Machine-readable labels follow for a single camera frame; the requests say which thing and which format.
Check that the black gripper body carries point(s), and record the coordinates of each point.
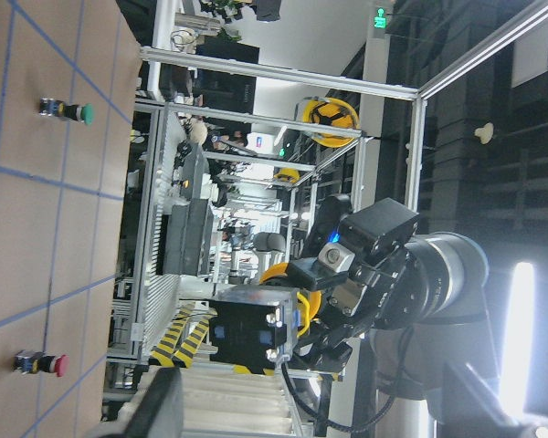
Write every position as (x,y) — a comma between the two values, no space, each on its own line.
(372,293)

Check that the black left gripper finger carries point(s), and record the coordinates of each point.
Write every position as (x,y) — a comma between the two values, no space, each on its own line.
(161,411)

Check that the red push button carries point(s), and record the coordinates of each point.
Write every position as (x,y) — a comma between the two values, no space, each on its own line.
(33,362)

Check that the green push button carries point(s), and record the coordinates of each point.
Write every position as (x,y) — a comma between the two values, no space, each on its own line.
(83,113)

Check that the yellow hard hat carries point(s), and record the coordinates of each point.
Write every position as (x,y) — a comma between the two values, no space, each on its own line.
(327,111)

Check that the green exit sign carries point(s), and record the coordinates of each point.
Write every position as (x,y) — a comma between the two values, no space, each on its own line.
(380,17)

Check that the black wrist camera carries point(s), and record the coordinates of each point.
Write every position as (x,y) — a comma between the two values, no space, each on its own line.
(375,231)

